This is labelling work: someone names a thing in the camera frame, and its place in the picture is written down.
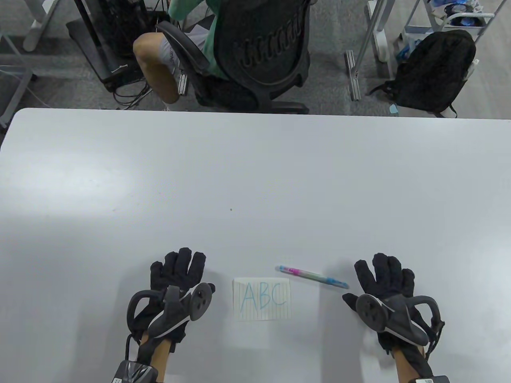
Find person's left hand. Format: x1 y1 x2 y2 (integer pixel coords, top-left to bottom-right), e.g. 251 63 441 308
130 247 216 352

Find person's right hand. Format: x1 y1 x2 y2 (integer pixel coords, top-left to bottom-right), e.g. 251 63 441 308
343 253 445 355

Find pink and blue permanent marker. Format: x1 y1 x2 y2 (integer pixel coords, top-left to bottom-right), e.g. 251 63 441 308
275 265 350 289

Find lined white letter paper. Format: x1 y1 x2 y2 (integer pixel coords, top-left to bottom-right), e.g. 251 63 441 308
233 277 292 322

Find person's left forearm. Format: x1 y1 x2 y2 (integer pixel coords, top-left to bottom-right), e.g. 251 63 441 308
138 335 172 383

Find person's right forearm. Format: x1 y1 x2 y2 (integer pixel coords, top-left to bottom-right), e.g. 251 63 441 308
393 345 434 383

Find grey right hand controller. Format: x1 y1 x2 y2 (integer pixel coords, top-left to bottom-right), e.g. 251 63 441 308
355 293 445 347

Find grey hand controller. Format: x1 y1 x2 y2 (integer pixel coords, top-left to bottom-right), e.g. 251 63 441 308
355 293 445 347
127 282 214 338

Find grey left hand controller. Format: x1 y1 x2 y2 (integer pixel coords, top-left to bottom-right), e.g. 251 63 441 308
127 282 214 338

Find black left wrist box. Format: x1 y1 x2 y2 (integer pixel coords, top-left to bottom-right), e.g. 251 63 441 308
112 359 158 383

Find aluminium profile bar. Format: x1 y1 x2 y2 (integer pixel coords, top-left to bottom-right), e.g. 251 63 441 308
345 50 362 101

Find black backpack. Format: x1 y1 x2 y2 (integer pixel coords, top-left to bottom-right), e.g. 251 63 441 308
369 29 478 118

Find blue plastic bag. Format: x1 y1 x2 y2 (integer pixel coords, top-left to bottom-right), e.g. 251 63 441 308
399 34 420 58

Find white table leg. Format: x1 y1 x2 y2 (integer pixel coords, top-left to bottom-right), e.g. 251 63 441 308
365 0 394 79

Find black office chair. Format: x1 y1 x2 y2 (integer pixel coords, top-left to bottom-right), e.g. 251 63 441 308
156 0 316 115

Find black computer tower stand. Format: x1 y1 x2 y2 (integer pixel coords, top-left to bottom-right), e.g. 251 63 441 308
66 0 168 93

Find white metal cart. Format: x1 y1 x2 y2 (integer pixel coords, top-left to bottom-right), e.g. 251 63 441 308
399 0 495 56

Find white desk leg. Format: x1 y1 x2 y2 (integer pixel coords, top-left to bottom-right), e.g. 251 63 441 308
22 0 60 52

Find black floor cables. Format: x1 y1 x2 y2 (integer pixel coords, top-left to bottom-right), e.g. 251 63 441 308
113 76 154 111

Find grey table frame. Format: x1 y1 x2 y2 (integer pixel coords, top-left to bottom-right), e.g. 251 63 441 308
0 28 38 128

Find blue cable spool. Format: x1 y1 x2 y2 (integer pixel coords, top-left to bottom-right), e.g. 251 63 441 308
447 14 485 27

